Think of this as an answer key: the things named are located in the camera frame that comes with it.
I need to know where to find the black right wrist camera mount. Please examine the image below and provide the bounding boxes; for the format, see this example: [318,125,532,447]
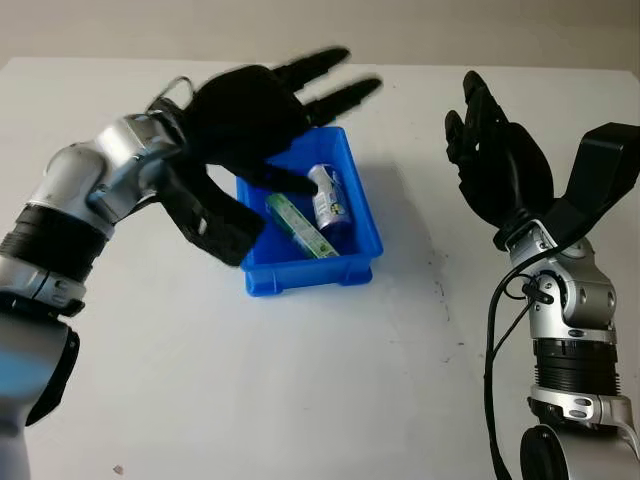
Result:
[542,119,640,254]

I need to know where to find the blue plastic tray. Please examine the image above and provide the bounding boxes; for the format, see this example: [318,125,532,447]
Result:
[234,125,385,299]

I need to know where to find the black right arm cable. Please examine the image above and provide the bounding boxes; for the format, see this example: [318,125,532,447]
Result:
[484,252,559,480]

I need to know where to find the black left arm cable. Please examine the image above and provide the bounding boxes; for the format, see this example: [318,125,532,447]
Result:
[148,75,195,110]

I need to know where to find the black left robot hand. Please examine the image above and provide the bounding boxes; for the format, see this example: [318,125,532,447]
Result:
[181,46,385,197]

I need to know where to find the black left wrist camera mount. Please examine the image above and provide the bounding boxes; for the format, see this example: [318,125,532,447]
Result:
[158,163,267,268]

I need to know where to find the silver roll with purple end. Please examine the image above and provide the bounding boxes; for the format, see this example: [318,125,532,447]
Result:
[306,162,353,233]

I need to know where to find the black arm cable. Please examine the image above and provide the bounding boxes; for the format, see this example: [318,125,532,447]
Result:
[484,252,559,480]
[148,75,195,110]

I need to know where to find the green rectangular box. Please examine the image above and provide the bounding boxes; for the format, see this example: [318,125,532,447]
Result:
[265,193,341,261]

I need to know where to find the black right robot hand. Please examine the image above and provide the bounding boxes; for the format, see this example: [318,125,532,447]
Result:
[444,70,557,236]

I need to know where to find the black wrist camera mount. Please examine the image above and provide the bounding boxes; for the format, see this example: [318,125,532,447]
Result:
[158,163,267,268]
[542,119,640,254]

